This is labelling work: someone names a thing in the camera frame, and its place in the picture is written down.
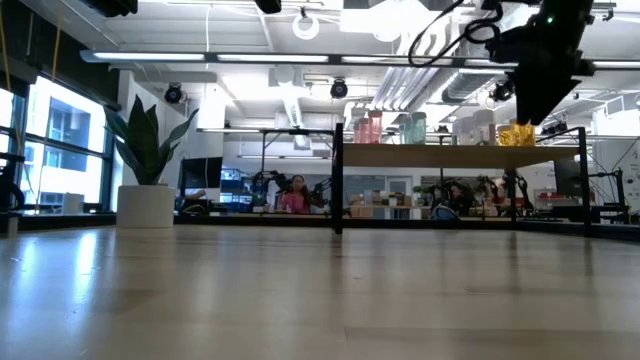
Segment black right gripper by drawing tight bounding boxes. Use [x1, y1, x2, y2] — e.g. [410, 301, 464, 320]
[486, 0, 597, 127]

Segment clear pill bottle white cap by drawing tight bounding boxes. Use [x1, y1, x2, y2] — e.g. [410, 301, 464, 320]
[459, 117, 476, 146]

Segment pink pill bottle white cap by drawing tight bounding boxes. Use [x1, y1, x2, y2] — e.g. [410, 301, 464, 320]
[353, 117, 371, 145]
[367, 110, 384, 145]

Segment wooden shelf black legs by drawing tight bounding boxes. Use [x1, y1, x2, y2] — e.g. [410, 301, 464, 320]
[331, 122, 589, 236]

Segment long linear ceiling light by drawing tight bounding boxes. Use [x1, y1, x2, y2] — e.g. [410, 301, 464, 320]
[79, 48, 640, 70]

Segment potted snake plant white pot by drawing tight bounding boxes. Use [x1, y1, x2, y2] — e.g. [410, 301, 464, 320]
[103, 94, 200, 230]

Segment dark blue round object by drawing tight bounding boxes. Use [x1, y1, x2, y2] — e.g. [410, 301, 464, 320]
[429, 203, 460, 222]

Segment black monitor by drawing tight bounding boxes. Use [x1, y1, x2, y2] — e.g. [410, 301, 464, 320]
[178, 156, 224, 190]

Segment person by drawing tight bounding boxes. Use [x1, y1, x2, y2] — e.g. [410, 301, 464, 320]
[277, 174, 315, 215]

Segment white container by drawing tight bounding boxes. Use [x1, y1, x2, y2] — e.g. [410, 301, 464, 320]
[61, 191, 86, 216]

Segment white ring lamp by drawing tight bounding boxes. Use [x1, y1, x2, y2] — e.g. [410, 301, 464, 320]
[292, 10, 320, 41]

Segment black ceiling camera cluster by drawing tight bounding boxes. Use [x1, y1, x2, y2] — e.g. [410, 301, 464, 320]
[488, 78, 516, 104]

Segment black aluminium rig frame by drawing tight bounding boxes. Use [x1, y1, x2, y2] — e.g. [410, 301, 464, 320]
[0, 152, 640, 241]

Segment large window black frame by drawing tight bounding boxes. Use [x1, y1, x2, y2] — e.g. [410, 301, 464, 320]
[0, 74, 115, 202]

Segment black background rig frame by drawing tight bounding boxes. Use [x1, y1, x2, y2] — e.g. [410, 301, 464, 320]
[197, 127, 335, 216]

